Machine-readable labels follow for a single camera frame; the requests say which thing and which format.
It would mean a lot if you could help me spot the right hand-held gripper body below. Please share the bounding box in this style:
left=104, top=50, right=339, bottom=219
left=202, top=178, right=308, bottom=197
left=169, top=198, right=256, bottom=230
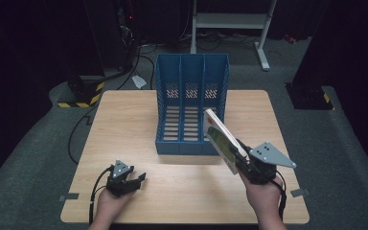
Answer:
left=235, top=141, right=298, bottom=186

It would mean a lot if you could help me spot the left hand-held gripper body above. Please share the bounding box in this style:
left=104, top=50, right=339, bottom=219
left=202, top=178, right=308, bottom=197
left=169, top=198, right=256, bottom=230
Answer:
left=105, top=159, right=136, bottom=197

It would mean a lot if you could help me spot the white and green book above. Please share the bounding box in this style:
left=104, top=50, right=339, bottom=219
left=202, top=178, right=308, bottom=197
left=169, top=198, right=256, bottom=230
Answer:
left=202, top=107, right=249, bottom=176

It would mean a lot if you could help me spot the blue plastic file rack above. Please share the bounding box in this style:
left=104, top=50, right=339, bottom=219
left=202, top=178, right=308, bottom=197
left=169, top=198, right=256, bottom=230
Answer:
left=154, top=53, right=231, bottom=157

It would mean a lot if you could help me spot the person's left hand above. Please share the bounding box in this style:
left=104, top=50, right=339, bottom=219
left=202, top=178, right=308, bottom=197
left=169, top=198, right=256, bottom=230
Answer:
left=96, top=187, right=136, bottom=222

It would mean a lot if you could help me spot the person's right hand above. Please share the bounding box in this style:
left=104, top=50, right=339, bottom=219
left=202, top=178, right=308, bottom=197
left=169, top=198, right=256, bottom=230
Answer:
left=239, top=172, right=285, bottom=219

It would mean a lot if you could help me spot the grey tape piece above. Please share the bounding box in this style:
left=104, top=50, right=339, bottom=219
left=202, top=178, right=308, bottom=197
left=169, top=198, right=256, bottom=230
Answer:
left=58, top=192, right=81, bottom=202
left=289, top=188, right=311, bottom=198

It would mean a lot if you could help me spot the black base with striped tape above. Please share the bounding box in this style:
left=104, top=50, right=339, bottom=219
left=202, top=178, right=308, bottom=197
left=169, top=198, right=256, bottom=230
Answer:
left=57, top=76, right=106, bottom=109
left=285, top=82, right=336, bottom=111

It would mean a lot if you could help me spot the white paper scrap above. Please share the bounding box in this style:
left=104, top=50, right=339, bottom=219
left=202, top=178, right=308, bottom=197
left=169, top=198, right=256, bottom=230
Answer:
left=130, top=75, right=148, bottom=90

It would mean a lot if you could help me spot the white metal stand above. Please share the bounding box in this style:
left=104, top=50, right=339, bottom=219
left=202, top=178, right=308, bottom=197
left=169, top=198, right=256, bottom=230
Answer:
left=189, top=0, right=278, bottom=72

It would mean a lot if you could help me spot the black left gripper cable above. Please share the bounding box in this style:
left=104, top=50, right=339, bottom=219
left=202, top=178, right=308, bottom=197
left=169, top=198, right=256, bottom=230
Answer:
left=88, top=165, right=115, bottom=225

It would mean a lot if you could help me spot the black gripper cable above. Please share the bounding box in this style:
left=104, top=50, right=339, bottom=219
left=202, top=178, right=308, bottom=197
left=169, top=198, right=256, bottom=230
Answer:
left=88, top=165, right=115, bottom=225
left=269, top=170, right=288, bottom=222

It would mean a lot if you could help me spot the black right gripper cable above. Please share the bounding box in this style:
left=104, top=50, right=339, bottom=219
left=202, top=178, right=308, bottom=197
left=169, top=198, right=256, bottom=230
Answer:
left=269, top=170, right=288, bottom=222

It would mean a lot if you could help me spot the black floor cable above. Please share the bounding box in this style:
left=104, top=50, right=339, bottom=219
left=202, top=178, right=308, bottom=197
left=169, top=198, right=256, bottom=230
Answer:
left=67, top=106, right=99, bottom=166

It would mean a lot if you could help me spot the dark equipment rack with wires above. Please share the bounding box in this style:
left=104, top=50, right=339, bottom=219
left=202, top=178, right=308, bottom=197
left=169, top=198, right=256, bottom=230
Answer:
left=117, top=0, right=140, bottom=70

